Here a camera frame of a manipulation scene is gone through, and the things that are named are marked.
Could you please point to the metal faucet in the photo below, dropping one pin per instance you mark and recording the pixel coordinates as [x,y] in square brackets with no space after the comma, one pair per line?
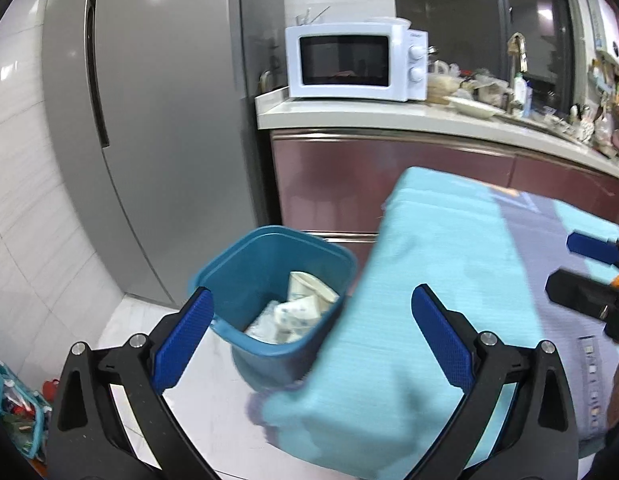
[517,55]

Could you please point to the white blue-printed paper cup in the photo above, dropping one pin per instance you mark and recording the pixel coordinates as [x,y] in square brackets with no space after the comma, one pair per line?
[299,320]

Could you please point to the clear bag with turquoise trim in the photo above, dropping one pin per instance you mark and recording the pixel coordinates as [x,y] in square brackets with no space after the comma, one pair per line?
[14,410]

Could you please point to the white kitchen countertop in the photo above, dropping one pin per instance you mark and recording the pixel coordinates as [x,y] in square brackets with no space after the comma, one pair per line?
[364,117]

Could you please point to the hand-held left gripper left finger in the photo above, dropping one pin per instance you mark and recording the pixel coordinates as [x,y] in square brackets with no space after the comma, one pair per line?
[187,340]

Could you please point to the white bottle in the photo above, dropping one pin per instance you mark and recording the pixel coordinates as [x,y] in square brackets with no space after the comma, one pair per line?
[520,94]

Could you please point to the dark window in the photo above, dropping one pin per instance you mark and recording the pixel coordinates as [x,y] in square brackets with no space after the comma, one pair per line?
[464,20]

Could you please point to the cluttered food containers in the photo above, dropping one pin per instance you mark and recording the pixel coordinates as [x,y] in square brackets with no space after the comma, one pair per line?
[464,82]

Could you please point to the hanging kitchen utensils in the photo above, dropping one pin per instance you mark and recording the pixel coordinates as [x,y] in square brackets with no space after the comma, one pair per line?
[609,110]

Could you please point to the white plate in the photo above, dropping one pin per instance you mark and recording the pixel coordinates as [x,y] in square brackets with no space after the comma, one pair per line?
[474,107]

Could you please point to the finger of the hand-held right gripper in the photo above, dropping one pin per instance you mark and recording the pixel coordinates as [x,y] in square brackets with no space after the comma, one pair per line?
[589,246]
[579,290]

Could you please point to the grey refrigerator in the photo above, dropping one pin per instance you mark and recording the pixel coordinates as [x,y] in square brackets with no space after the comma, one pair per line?
[164,135]

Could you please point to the white wall water heater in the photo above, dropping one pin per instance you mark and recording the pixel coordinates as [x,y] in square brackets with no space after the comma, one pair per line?
[605,25]

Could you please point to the maroon kitchen cabinet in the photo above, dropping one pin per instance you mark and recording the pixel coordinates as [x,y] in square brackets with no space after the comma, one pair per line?
[364,185]

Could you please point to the turquoise and grey tablecloth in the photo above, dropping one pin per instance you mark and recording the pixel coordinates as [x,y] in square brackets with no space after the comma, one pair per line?
[429,240]

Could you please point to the blue plastic bin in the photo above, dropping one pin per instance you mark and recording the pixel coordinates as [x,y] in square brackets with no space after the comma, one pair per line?
[249,260]

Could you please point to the white microwave oven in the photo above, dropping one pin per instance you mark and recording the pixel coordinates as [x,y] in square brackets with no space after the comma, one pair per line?
[349,60]

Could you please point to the beige paper cup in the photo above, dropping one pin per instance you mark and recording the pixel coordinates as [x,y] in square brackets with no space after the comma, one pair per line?
[312,286]

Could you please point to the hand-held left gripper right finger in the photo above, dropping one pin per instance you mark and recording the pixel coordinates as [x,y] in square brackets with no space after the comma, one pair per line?
[442,340]

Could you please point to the small red object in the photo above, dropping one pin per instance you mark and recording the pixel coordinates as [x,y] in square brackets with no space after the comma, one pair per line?
[50,390]

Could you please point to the white tissue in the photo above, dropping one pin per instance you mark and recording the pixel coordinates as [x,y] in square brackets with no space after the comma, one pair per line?
[262,325]

